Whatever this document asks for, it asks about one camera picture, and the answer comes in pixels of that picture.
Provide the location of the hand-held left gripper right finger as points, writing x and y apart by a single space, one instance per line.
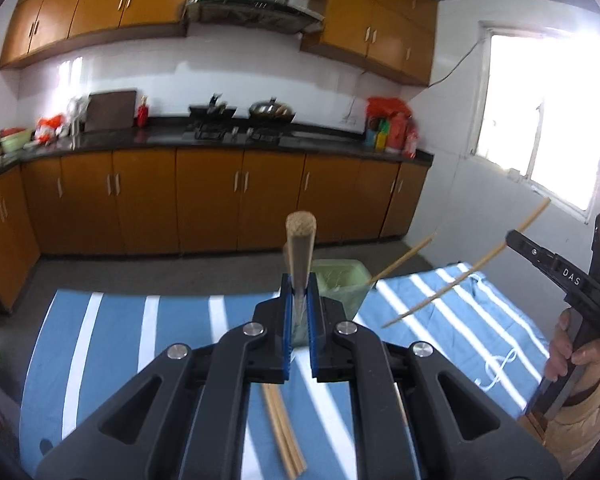
314 335

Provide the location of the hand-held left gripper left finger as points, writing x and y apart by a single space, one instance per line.
286 335

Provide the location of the green perforated utensil holder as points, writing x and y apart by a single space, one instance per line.
342 285

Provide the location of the light wooden chopstick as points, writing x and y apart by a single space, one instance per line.
292 440
280 430
460 277
405 257
300 260

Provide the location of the person's right forearm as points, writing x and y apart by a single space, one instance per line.
590 425

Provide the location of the person's right hand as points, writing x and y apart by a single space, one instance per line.
592 360

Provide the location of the large bright window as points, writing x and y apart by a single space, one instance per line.
540 110

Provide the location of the blue white striped tablecloth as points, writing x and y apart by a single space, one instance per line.
130 340

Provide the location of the orange wooden base cabinets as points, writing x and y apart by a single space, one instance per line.
145 200

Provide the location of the yellow condiment box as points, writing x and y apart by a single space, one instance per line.
380 142

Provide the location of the small condiment jar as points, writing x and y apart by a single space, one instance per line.
370 137

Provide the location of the gas stove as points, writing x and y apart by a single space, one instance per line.
230 134

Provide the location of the dark wok with lid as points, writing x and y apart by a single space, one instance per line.
272 109

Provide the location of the red plastic bag over bottles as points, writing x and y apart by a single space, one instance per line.
387 107

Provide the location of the black cooking pot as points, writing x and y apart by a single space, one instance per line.
212 110

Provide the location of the black kitchen countertop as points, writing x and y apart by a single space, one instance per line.
130 138

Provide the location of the small red bottle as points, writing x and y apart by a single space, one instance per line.
142 115

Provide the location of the brown cutting board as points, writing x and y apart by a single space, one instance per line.
111 110

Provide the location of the clear plastic bags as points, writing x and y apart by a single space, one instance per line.
76 115

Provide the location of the red and white plastic bag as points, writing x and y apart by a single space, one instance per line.
47 130

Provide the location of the green plastic basin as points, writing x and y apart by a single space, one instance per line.
16 142

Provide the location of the white wall socket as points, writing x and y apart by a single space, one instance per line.
350 120

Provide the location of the orange wooden wall cabinets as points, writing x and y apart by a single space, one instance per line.
105 0

